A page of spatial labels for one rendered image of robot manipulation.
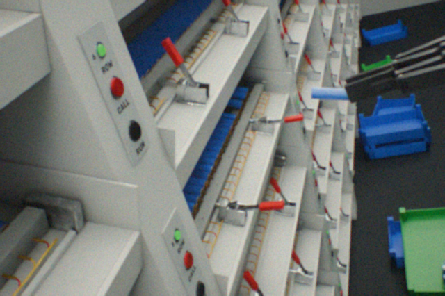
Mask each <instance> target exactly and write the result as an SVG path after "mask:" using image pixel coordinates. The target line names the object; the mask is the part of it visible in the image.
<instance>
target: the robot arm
mask: <svg viewBox="0 0 445 296"><path fill-rule="evenodd" d="M345 81H346V84H345V85H344V89H345V91H346V94H347V96H348V98H349V100H350V102H351V103H352V104H353V103H355V102H358V101H361V100H365V99H369V98H371V97H375V96H376V95H378V94H382V93H385V92H389V91H392V90H396V89H397V90H401V92H402V93H403V94H405V93H408V92H414V91H417V90H423V89H427V88H432V87H436V86H439V85H445V36H444V37H441V38H438V39H436V40H433V41H431V42H429V43H425V44H422V45H421V46H418V47H415V48H413V49H410V50H409V51H406V52H404V53H402V54H398V55H397V56H396V60H393V61H392V62H391V63H388V64H386V65H382V67H376V68H374V69H370V70H368V71H365V72H361V73H359V74H355V75H352V76H348V77H346V78H345Z"/></svg>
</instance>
